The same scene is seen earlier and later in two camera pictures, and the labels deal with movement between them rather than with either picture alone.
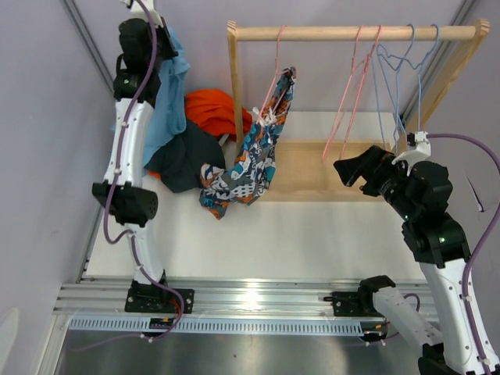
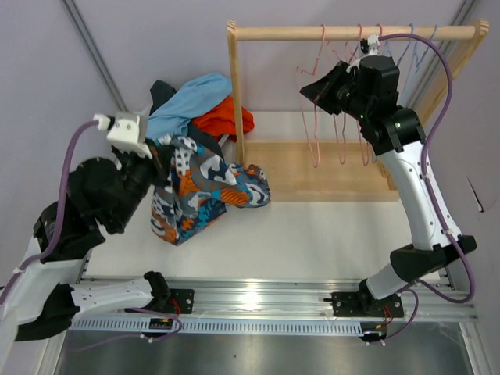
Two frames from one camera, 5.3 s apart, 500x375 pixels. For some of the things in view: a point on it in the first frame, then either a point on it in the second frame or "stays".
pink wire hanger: x=276 y=73 -> x=323 y=26
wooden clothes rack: x=305 y=170 stays
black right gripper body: x=387 y=178 -> x=352 y=103
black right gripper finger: x=351 y=169 -> x=327 y=92
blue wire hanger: x=420 y=71 -> x=417 y=62
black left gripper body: x=165 y=47 -> x=145 y=172
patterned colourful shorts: x=248 y=180 -> x=201 y=184
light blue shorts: x=168 y=115 -> x=194 y=97
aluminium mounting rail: x=266 y=298 stays
